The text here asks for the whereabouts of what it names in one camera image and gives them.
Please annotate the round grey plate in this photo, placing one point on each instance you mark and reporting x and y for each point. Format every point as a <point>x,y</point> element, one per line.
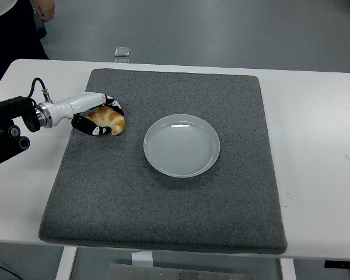
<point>182,148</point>

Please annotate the black table control panel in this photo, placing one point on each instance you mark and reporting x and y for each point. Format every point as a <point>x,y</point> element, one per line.
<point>342,264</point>

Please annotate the grey metal plate with screws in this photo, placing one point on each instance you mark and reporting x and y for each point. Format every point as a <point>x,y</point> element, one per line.
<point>178,274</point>

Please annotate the grey felt mat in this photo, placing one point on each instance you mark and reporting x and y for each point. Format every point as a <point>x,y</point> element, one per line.
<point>163,210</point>

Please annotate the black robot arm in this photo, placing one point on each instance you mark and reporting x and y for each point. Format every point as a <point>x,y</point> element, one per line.
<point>6,108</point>

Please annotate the person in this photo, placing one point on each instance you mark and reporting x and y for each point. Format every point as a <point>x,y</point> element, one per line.
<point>8,38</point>

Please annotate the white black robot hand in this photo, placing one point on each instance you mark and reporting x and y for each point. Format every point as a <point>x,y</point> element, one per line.
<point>76,103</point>

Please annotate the silver floor socket cover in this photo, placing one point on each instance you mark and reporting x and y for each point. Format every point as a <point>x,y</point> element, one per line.
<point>122,52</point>

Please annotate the white paper label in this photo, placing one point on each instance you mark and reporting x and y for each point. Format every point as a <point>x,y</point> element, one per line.
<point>142,259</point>

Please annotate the person's hand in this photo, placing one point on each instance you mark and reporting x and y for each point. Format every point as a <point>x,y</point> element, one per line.
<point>46,8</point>

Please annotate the golden croissant bread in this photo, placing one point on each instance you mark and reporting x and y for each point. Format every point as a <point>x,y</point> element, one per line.
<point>114,119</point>

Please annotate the white table leg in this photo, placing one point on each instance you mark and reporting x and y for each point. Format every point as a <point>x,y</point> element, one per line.
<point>287,269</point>
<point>65,264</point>

